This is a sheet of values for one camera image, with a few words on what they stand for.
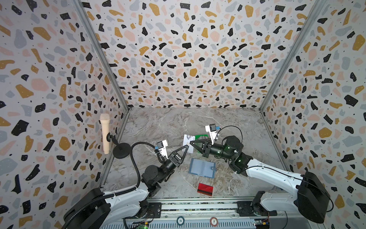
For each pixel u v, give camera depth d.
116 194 0.47
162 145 0.65
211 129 0.63
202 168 0.88
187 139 0.67
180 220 0.71
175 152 0.65
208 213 0.74
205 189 0.81
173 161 0.62
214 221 0.71
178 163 0.63
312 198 0.41
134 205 0.59
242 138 1.03
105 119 0.73
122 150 0.90
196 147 0.67
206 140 0.64
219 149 0.63
